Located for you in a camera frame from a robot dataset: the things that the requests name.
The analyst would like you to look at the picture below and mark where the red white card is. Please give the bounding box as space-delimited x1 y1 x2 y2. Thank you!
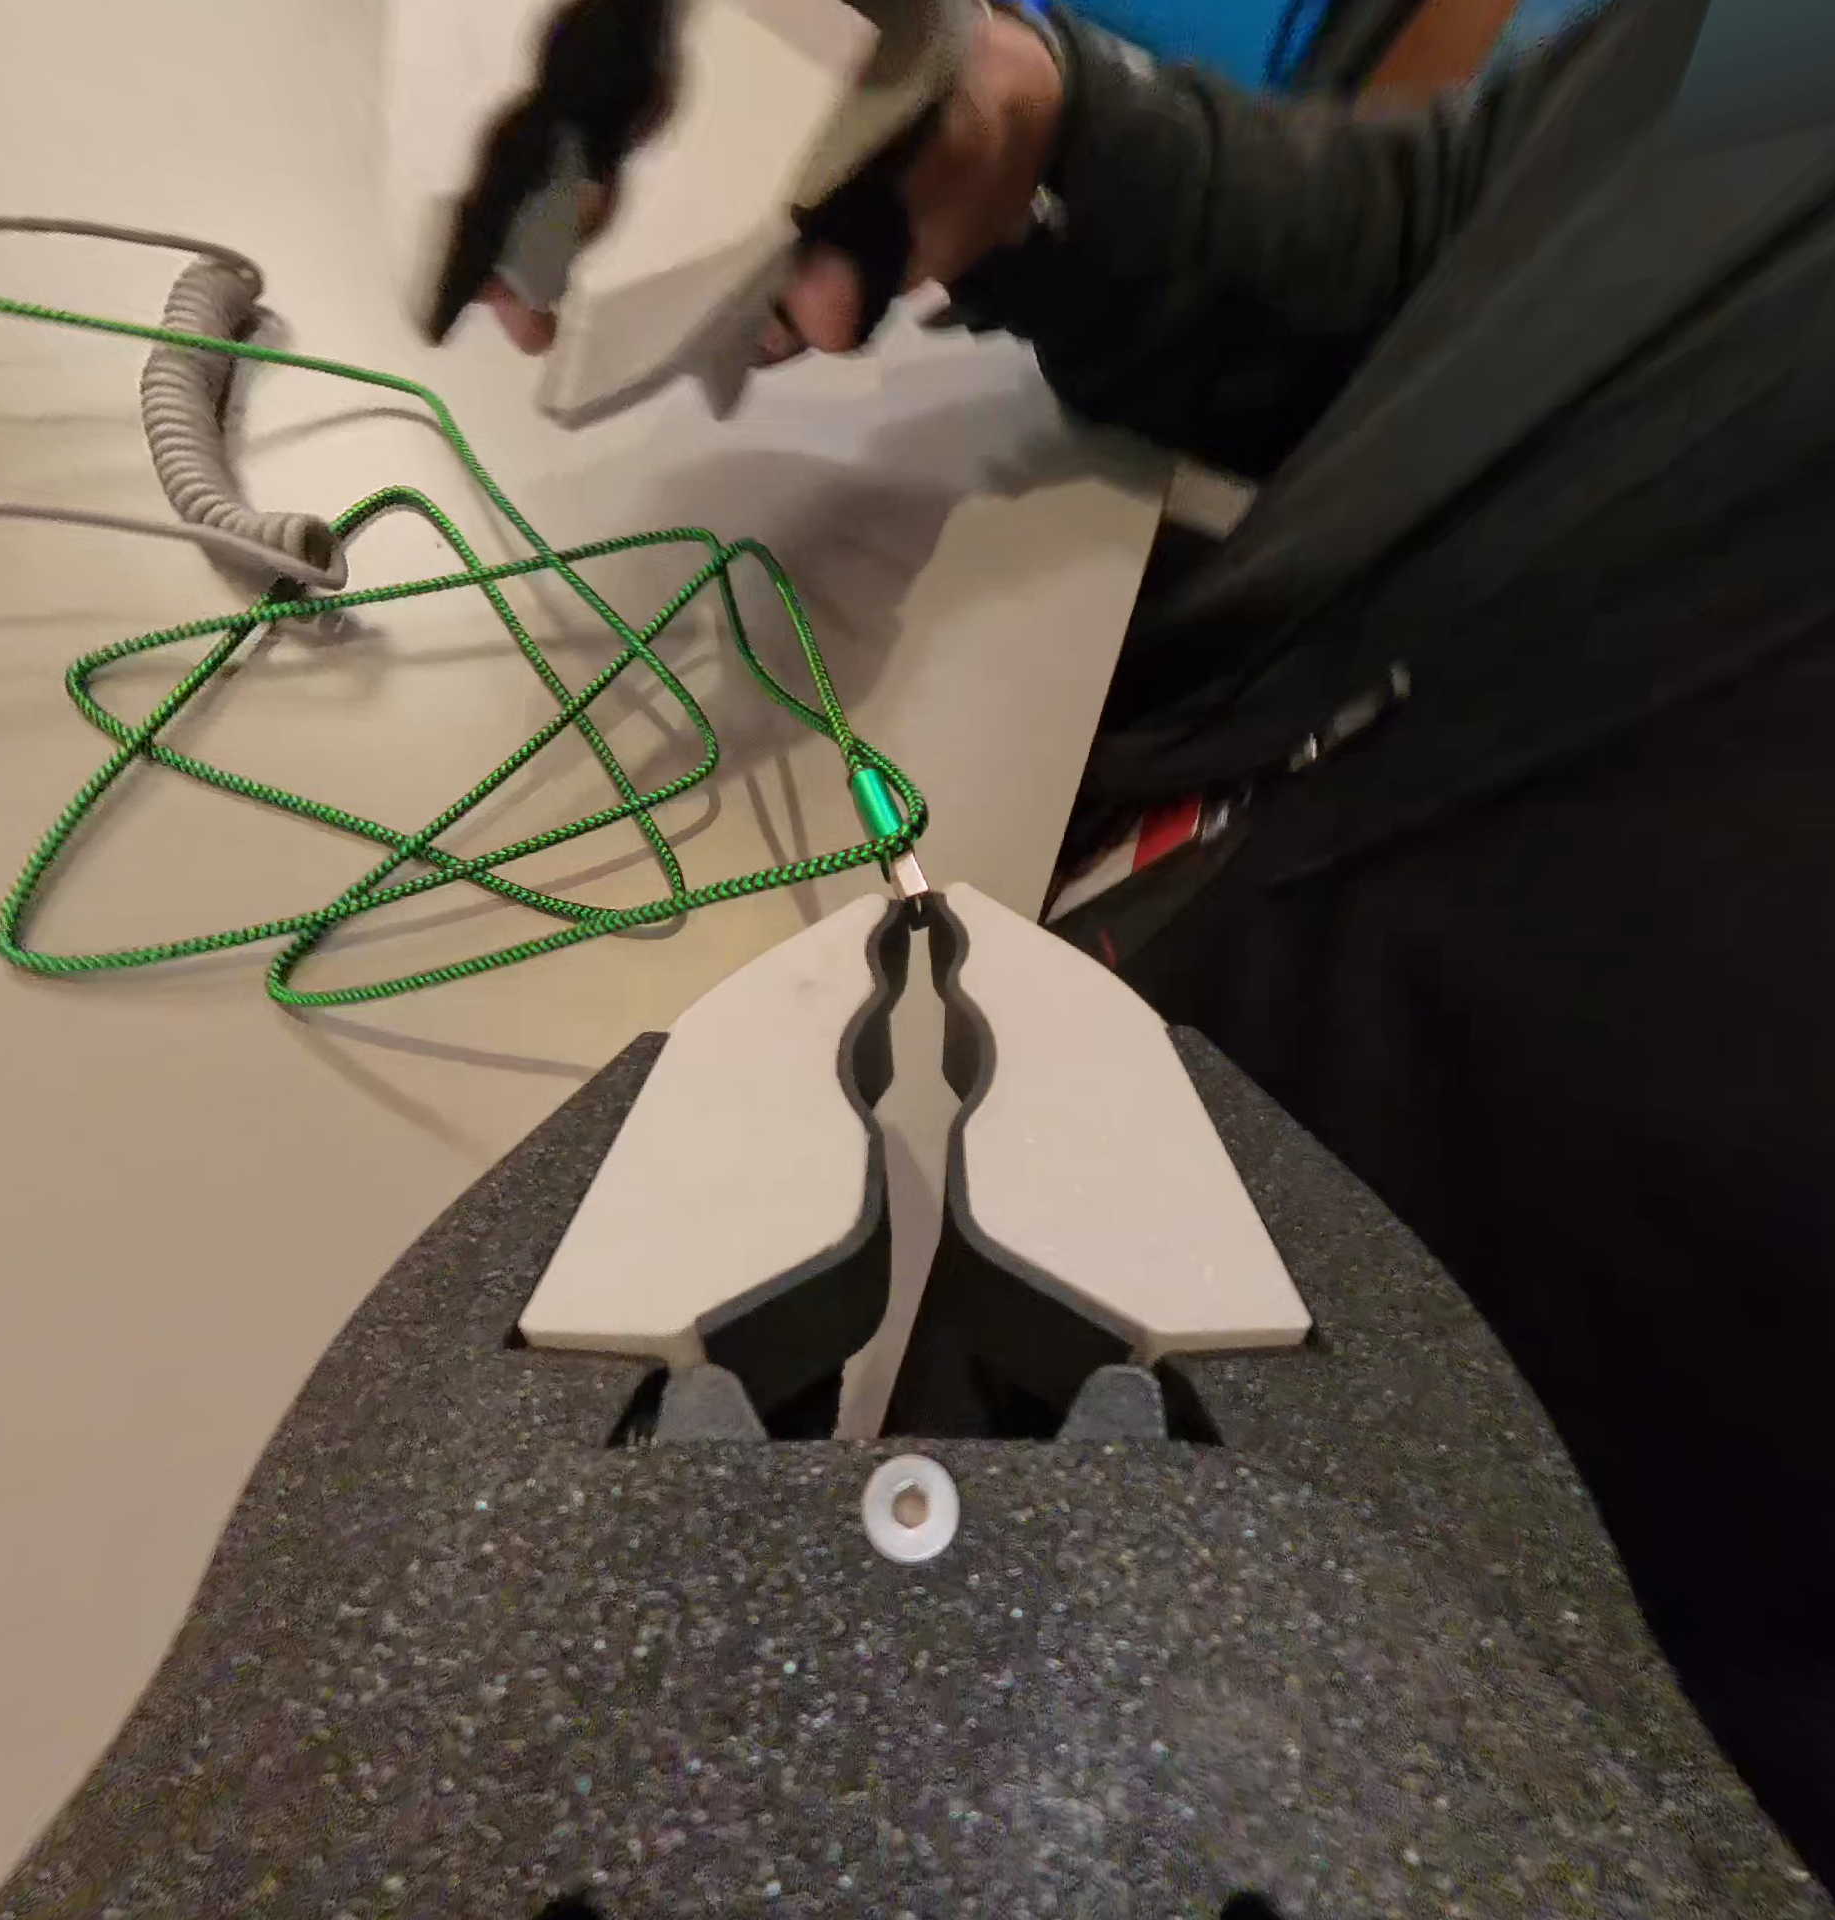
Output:
1048 793 1216 963

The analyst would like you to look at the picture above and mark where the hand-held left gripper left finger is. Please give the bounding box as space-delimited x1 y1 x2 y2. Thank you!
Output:
516 895 911 1397

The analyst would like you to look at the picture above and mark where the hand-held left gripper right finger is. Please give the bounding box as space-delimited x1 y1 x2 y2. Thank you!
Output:
927 883 1317 1397

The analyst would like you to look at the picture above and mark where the person's right hand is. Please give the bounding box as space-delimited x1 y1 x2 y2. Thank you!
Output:
759 16 1076 370

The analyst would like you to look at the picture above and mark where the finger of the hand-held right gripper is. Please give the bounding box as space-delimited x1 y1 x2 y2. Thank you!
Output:
423 0 696 347
539 0 898 424

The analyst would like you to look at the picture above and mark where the green braided cable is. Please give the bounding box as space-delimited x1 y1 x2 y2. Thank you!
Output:
0 288 934 1011

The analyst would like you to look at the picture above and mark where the person's right forearm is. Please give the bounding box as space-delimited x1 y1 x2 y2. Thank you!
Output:
947 16 1475 475

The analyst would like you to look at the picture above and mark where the person's torso black jacket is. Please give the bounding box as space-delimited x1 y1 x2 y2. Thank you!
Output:
1038 0 1835 1920

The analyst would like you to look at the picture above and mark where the grey cable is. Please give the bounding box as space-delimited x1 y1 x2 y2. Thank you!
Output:
0 216 351 591

